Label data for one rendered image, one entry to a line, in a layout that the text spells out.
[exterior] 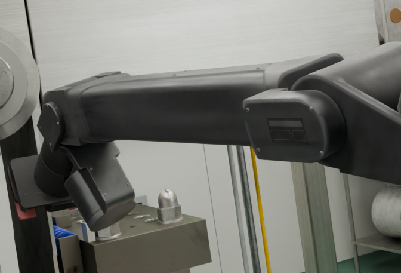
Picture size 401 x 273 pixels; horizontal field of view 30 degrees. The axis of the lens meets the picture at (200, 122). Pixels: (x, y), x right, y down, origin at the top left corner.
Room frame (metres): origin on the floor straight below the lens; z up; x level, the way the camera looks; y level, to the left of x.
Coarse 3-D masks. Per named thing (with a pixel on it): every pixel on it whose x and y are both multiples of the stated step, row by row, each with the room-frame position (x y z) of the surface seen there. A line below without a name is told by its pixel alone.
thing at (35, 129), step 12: (24, 132) 1.00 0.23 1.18; (36, 132) 0.95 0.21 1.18; (0, 144) 1.16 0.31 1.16; (12, 144) 1.08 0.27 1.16; (24, 144) 1.01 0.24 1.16; (36, 144) 0.95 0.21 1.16; (12, 156) 1.09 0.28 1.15; (24, 156) 1.02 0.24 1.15; (12, 204) 1.14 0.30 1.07; (12, 216) 1.15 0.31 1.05; (36, 216) 1.00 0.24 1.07; (48, 216) 0.95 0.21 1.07; (24, 228) 1.08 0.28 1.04; (36, 228) 1.01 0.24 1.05; (48, 228) 0.95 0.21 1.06; (36, 240) 1.02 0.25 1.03; (48, 240) 0.96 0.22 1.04; (48, 252) 0.97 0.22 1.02
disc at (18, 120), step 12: (0, 36) 0.93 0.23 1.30; (12, 36) 0.94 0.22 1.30; (12, 48) 0.94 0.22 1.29; (24, 48) 0.95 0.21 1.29; (24, 60) 0.94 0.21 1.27; (36, 72) 0.95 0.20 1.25; (36, 84) 0.95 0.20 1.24; (36, 96) 0.95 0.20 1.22; (24, 108) 0.94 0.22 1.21; (12, 120) 0.93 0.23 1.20; (24, 120) 0.94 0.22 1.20; (0, 132) 0.92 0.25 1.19; (12, 132) 0.93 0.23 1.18
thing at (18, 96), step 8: (0, 48) 0.93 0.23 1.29; (8, 48) 0.93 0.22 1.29; (0, 56) 0.93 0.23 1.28; (8, 56) 0.93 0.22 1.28; (16, 56) 0.94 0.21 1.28; (8, 64) 0.93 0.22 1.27; (16, 64) 0.93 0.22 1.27; (16, 72) 0.93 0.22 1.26; (24, 72) 0.94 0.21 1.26; (16, 80) 0.93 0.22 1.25; (24, 80) 0.94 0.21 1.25; (16, 88) 0.93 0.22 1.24; (24, 88) 0.94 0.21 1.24; (16, 96) 0.93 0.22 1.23; (24, 96) 0.94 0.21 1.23; (8, 104) 0.93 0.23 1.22; (16, 104) 0.93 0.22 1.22; (0, 112) 0.92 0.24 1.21; (8, 112) 0.93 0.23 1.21; (16, 112) 0.93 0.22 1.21; (0, 120) 0.92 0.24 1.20; (8, 120) 0.93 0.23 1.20
